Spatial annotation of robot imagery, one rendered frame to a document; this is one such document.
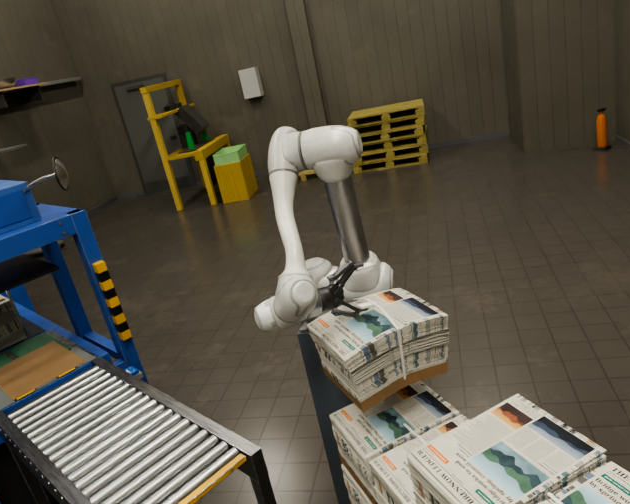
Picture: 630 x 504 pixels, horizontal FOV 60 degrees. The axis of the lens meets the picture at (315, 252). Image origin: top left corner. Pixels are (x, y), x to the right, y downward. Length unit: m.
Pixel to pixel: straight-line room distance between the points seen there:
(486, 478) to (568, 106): 7.56
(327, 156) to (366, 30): 8.11
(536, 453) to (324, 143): 1.09
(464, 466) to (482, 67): 8.82
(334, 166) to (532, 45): 6.81
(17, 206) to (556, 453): 2.51
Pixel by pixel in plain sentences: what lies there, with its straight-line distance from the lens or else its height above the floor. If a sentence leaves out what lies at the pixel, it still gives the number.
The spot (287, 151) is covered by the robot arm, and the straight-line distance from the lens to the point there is 1.87.
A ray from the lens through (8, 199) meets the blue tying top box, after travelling 3.00.
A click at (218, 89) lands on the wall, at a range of 10.55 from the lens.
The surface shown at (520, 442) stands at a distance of 1.53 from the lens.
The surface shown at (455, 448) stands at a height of 1.07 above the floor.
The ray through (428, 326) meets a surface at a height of 1.15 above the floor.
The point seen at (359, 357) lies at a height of 1.16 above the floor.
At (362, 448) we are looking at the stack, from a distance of 1.92.
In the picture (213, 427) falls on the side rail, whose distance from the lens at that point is 2.26.
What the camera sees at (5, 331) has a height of 0.89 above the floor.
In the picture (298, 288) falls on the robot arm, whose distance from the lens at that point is 1.51.
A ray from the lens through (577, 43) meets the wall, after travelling 8.61.
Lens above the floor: 2.08
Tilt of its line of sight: 20 degrees down
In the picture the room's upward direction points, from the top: 12 degrees counter-clockwise
